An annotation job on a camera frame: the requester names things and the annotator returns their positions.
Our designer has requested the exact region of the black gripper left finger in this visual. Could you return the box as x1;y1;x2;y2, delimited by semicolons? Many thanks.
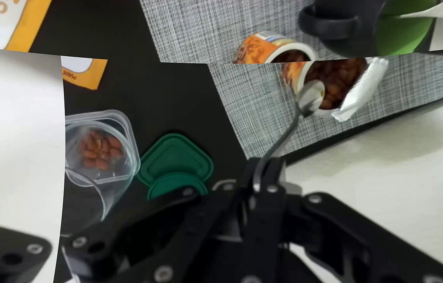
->
66;183;247;283

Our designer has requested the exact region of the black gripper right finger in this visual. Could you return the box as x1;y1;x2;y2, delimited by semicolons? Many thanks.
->
263;156;443;283

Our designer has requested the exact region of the metal spoon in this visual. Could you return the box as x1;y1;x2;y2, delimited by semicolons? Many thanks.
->
253;81;325;192

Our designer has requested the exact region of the orange labelled food can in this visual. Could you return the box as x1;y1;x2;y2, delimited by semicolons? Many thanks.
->
234;32;388;123

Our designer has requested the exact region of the green plastic lid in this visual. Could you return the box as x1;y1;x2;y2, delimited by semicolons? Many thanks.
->
139;133;214;200

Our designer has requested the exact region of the clear plastic container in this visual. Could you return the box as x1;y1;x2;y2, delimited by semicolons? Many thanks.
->
66;111;142;221

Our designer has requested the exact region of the grey woven placemat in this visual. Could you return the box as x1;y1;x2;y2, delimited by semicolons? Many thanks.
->
140;0;443;158

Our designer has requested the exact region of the black mug green inside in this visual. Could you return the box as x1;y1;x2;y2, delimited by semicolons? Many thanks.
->
299;0;440;57

